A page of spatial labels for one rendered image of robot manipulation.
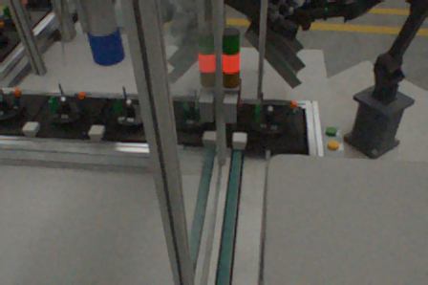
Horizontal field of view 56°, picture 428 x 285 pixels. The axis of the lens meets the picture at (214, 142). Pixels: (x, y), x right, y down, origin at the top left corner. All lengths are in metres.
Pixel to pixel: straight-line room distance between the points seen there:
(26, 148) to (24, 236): 0.33
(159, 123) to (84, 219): 0.94
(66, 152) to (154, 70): 1.11
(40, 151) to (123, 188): 0.33
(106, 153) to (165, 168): 0.94
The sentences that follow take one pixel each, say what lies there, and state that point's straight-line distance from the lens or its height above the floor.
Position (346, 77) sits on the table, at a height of 0.86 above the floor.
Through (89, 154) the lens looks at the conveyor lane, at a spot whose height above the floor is 0.93.
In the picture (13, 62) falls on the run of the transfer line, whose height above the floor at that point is 0.95.
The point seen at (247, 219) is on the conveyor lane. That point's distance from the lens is 1.22.
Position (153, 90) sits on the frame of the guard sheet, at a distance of 0.44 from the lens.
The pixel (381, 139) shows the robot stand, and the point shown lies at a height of 0.94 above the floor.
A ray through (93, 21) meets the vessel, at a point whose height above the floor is 1.09.
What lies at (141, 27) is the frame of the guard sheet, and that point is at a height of 1.71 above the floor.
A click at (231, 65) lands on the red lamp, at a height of 1.33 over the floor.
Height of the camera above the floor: 1.89
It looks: 42 degrees down
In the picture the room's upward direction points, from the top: 2 degrees counter-clockwise
